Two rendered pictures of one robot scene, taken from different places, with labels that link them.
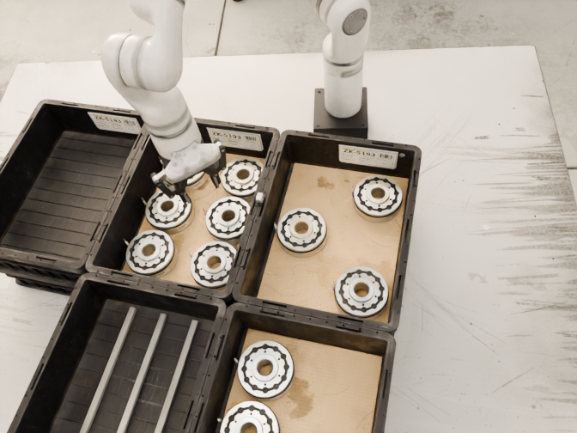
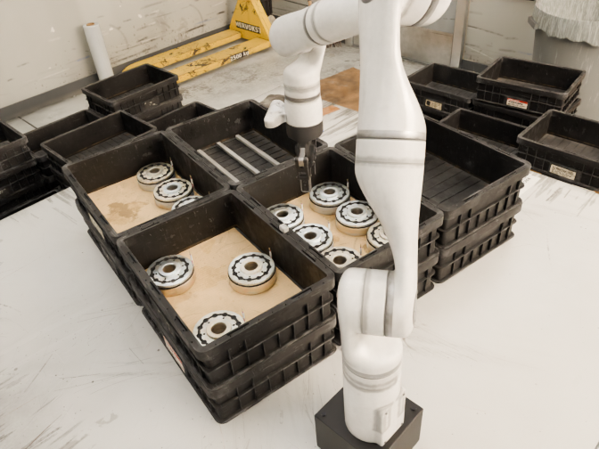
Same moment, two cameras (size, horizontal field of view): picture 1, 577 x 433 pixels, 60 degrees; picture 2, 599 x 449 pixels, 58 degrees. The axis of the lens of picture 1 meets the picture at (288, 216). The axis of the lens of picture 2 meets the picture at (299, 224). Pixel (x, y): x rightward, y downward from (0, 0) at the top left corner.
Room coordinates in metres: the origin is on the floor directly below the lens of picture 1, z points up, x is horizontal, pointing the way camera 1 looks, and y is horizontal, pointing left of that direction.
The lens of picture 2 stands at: (1.07, -0.68, 1.64)
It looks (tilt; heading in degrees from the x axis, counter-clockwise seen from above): 38 degrees down; 124
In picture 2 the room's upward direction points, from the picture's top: 5 degrees counter-clockwise
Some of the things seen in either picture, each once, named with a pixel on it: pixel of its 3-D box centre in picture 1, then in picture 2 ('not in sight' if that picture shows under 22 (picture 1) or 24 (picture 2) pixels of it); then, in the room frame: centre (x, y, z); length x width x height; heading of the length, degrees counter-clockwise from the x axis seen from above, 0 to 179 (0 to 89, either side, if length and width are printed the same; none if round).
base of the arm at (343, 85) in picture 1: (343, 79); (371, 387); (0.86, -0.19, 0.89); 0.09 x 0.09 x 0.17; 77
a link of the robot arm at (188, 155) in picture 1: (178, 137); (293, 104); (0.53, 0.15, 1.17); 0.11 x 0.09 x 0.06; 22
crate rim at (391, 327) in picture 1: (332, 221); (219, 261); (0.47, -0.08, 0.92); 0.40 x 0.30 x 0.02; 157
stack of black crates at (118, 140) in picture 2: not in sight; (113, 180); (-0.76, 0.59, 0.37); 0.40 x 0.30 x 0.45; 77
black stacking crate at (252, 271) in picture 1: (333, 233); (224, 279); (0.47, -0.08, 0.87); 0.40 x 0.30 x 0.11; 157
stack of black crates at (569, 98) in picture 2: not in sight; (521, 119); (0.70, 1.85, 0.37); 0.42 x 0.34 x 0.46; 167
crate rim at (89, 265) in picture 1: (189, 198); (334, 204); (0.59, 0.19, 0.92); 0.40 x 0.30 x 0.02; 157
